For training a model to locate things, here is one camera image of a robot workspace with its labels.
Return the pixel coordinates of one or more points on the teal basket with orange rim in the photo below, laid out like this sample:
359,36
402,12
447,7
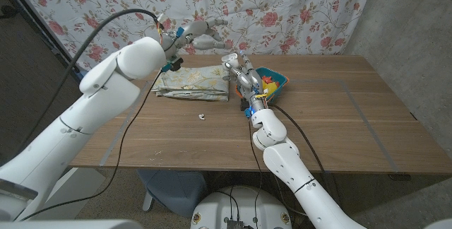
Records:
279,77

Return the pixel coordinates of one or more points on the white AirPods case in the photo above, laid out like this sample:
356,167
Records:
230,59

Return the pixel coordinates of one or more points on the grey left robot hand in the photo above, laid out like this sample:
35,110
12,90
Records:
197,33

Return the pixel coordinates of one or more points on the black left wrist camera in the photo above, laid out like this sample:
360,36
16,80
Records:
173,64

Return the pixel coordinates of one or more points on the blue-grey stool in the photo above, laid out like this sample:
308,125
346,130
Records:
173,190

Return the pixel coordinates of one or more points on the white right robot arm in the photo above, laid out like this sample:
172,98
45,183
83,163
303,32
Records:
289,165

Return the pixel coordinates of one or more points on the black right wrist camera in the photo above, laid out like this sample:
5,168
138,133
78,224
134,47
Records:
245,107

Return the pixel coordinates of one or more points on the white AirPod earbud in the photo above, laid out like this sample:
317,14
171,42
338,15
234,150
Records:
201,116

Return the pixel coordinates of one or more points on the yellow toy lemon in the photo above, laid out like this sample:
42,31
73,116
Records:
271,88

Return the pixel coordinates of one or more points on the dark grey partition panel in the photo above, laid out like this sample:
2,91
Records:
31,80

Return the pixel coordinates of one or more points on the red toy fruit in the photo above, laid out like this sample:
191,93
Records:
267,79

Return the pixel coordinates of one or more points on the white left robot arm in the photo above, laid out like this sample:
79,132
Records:
70,130

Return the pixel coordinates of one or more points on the folded pale floral cloth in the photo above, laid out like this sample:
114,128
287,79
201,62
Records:
194,80

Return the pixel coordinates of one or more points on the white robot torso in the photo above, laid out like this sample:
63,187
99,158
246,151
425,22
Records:
247,204

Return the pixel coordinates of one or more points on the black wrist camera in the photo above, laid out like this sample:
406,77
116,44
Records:
245,107
173,64

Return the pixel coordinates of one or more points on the rose print backdrop curtain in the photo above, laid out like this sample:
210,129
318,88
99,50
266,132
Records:
282,10

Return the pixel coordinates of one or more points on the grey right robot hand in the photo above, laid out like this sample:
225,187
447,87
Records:
252,84

